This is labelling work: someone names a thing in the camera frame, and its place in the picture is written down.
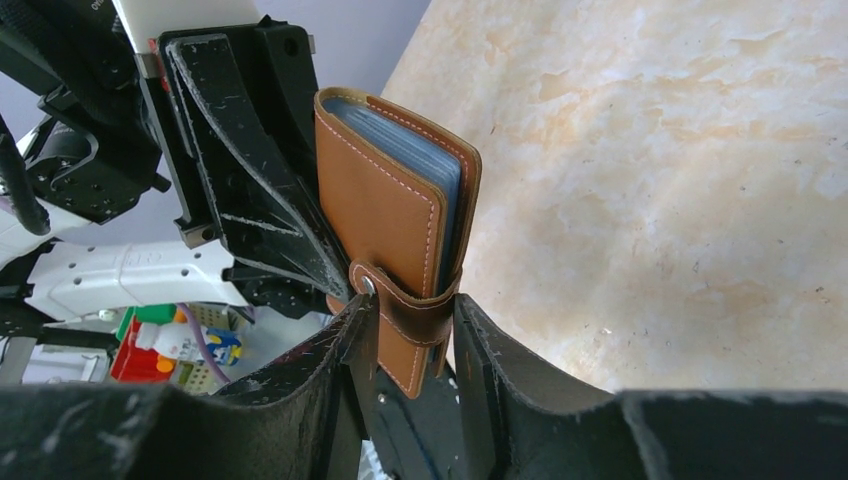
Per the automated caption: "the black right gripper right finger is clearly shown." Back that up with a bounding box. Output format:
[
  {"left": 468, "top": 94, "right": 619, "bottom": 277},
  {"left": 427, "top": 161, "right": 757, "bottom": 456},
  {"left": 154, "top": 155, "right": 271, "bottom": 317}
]
[{"left": 453, "top": 294, "right": 847, "bottom": 479}]

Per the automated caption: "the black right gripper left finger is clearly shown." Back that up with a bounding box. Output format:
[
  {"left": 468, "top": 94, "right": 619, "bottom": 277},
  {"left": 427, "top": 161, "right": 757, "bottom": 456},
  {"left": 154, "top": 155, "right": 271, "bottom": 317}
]
[{"left": 1, "top": 294, "right": 379, "bottom": 479}]

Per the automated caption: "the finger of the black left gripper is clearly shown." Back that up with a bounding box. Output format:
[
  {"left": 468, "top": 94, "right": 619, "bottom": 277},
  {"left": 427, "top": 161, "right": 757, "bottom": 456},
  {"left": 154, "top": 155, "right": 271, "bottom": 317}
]
[{"left": 253, "top": 16, "right": 318, "bottom": 204}]

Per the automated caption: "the red plastic bin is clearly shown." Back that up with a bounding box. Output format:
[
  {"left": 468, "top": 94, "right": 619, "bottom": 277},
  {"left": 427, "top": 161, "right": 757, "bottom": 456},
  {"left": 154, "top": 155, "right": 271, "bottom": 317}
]
[{"left": 109, "top": 315, "right": 174, "bottom": 383}]

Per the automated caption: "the white milk bottle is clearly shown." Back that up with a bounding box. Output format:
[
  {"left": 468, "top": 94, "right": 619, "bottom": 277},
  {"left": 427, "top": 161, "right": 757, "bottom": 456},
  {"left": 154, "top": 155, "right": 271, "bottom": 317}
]
[{"left": 135, "top": 323, "right": 243, "bottom": 365}]

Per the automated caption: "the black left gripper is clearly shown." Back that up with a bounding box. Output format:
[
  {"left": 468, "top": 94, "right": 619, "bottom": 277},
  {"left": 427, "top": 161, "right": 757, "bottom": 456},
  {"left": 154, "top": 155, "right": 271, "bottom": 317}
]
[{"left": 1, "top": 1, "right": 352, "bottom": 301}]

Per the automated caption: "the brown leather card holder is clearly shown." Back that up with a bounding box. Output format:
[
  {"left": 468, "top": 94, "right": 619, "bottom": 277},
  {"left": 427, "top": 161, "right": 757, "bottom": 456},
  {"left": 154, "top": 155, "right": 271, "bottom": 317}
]
[{"left": 314, "top": 87, "right": 482, "bottom": 398}]

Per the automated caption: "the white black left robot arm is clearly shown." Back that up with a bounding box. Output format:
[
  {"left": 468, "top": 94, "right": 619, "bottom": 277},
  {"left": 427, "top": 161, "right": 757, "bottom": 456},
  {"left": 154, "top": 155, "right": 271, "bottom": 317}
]
[{"left": 1, "top": 1, "right": 352, "bottom": 336}]

